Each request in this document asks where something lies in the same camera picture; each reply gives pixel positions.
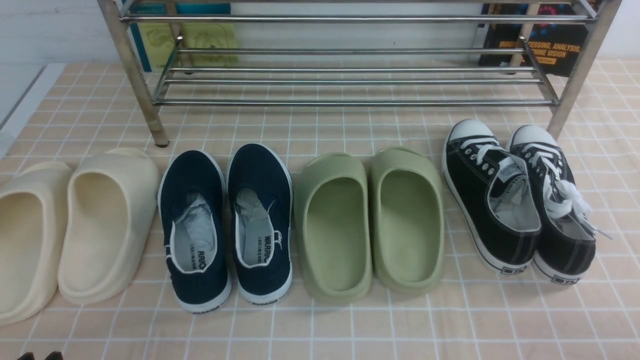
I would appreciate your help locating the black canvas sneaker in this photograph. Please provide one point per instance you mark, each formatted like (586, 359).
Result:
(566, 244)
(493, 190)

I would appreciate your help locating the metal shoe rack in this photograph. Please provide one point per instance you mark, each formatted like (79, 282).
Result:
(524, 68)

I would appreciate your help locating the green slipper left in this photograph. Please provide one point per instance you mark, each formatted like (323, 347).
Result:
(332, 228)

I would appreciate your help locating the green slipper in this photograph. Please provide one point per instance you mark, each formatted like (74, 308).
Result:
(332, 228)
(408, 221)

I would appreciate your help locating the navy slip-on shoe right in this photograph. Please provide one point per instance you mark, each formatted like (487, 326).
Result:
(260, 191)

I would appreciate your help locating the navy slip-on shoe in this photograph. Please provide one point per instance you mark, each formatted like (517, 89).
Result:
(190, 202)
(260, 191)

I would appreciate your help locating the green slipper right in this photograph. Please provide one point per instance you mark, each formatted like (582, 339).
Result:
(408, 221)

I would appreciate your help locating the navy slip-on shoe left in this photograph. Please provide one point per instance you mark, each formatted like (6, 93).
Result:
(190, 202)

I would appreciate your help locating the yellow teal book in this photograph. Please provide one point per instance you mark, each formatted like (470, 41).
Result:
(155, 42)

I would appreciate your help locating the cream slipper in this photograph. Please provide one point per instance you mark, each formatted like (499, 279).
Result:
(111, 207)
(33, 223)

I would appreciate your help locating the black orange text book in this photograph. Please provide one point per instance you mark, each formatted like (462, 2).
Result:
(556, 46)

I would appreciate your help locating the cream slipper far left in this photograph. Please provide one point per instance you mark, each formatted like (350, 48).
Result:
(33, 223)

